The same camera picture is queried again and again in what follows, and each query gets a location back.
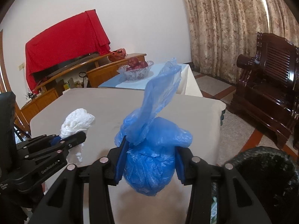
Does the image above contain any black television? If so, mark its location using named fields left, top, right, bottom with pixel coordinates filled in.
left=31, top=53, right=99, bottom=80

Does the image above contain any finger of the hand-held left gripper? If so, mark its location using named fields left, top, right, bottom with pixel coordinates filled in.
left=16, top=134, right=63, bottom=151
left=22, top=131, right=87, bottom=162

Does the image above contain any glass fruit bowl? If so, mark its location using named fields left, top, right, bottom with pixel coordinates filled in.
left=116, top=60, right=155, bottom=81

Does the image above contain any dark wooden armchair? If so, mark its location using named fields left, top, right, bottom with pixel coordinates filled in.
left=227, top=31, right=299, bottom=150

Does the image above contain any floral beige curtain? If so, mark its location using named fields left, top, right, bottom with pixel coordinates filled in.
left=175, top=0, right=299, bottom=85

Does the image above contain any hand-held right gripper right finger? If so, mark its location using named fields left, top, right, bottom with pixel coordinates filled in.
left=175, top=146, right=272, bottom=224

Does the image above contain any white plastic bag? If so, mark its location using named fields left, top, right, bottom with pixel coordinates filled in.
left=60, top=108, right=97, bottom=164

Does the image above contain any light blue tablecloth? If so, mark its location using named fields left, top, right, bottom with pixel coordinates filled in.
left=98, top=63, right=204, bottom=98

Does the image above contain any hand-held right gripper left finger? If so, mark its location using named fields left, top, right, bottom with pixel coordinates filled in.
left=29, top=138, right=129, bottom=224

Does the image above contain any wooden television cabinet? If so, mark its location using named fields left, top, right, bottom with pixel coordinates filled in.
left=14, top=53, right=147, bottom=134

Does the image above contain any red cloth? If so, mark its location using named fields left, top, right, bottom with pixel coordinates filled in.
left=25, top=9, right=111, bottom=90

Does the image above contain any blue plastic bag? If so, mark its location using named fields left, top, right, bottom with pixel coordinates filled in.
left=114, top=57, right=194, bottom=197

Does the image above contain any black bin with bag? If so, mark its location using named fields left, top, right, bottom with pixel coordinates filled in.
left=210, top=146, right=299, bottom=224

